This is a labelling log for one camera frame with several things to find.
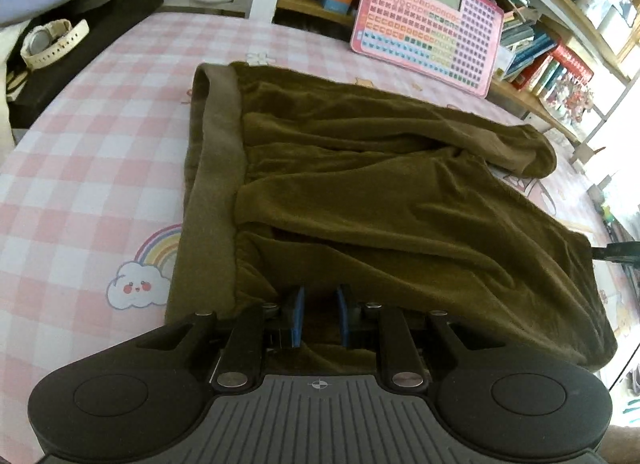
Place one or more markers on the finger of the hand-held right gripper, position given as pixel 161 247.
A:
pixel 617 253

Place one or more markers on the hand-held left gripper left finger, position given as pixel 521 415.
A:
pixel 298 316

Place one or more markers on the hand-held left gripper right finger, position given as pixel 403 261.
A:
pixel 343 316

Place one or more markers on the olive green garment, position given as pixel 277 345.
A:
pixel 375 194

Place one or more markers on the row of red books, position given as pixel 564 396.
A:
pixel 550 67

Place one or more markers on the pink checkered tablecloth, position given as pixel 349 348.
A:
pixel 100 169

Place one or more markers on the pink toy keyboard tablet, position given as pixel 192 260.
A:
pixel 425 19

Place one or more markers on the black case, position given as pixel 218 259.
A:
pixel 117 12

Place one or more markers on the white wristwatch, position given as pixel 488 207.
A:
pixel 47 42

